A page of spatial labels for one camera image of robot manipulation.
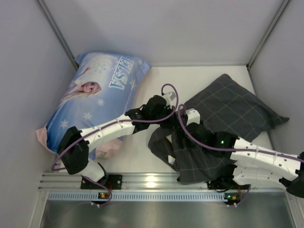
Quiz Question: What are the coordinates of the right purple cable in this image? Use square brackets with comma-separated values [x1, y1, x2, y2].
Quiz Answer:
[177, 104, 304, 207]

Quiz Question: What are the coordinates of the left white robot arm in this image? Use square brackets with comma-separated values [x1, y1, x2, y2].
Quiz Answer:
[57, 92, 179, 184]

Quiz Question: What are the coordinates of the left aluminium corner post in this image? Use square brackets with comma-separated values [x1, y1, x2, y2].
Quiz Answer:
[35, 0, 79, 70]

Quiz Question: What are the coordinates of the slotted grey cable duct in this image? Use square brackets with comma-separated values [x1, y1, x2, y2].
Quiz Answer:
[47, 191, 238, 202]

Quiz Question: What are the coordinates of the right aluminium corner post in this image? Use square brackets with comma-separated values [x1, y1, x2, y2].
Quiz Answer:
[247, 0, 292, 69]

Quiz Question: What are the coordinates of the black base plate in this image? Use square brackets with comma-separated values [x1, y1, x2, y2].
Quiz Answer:
[206, 177, 229, 192]
[80, 174, 123, 190]

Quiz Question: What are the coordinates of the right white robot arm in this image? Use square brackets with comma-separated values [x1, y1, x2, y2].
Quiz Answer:
[181, 123, 304, 198]

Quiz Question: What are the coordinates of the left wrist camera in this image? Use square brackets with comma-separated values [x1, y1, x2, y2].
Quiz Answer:
[162, 92, 177, 107]

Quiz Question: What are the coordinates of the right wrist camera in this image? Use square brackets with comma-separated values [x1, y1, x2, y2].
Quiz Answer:
[186, 108, 200, 126]

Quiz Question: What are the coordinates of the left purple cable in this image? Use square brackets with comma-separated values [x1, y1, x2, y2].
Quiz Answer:
[51, 83, 181, 207]

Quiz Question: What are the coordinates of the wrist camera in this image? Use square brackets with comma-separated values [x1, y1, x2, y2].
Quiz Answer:
[162, 92, 177, 107]
[186, 108, 200, 126]

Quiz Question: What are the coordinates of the purple cable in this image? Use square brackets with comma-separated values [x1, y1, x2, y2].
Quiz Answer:
[177, 104, 304, 207]
[51, 83, 181, 207]

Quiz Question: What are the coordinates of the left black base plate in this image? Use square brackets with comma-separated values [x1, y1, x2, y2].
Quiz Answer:
[80, 174, 123, 190]

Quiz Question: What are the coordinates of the aluminium mounting rail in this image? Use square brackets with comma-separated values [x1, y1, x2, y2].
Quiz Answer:
[39, 172, 296, 192]

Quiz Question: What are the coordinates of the Elsa print blue pillow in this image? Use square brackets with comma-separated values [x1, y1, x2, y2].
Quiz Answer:
[36, 52, 152, 153]

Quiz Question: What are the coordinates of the aluminium corner post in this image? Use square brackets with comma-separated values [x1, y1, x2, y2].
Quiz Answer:
[35, 0, 79, 70]
[247, 0, 292, 69]

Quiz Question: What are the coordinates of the grey checked pillowcase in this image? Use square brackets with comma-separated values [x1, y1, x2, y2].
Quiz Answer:
[148, 74, 289, 184]

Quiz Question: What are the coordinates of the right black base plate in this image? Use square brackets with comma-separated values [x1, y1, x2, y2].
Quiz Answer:
[206, 177, 229, 192]

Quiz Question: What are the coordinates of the white pillow yellow trim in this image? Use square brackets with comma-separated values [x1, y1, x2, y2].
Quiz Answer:
[166, 135, 175, 164]

